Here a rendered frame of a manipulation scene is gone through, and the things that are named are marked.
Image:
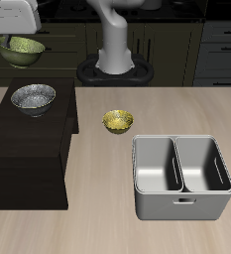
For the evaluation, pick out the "green bowl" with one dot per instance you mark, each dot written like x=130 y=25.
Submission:
x=21 y=54

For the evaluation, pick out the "yellow bowl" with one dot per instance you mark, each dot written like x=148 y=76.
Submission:
x=118 y=121

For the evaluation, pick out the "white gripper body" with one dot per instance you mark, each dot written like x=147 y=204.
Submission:
x=11 y=18

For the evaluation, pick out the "dark kitchen cupboards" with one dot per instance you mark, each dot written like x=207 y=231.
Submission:
x=173 y=49

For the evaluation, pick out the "white basket with two bins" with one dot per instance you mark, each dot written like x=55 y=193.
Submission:
x=183 y=201

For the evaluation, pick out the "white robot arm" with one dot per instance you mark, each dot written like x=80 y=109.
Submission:
x=115 y=43

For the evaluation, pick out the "flat black base plate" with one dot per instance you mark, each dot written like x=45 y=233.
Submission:
x=87 y=74

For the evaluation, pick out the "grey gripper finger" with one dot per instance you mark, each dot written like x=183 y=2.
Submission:
x=8 y=41

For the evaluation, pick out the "dark wooden cabinet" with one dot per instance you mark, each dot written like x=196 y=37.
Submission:
x=27 y=155

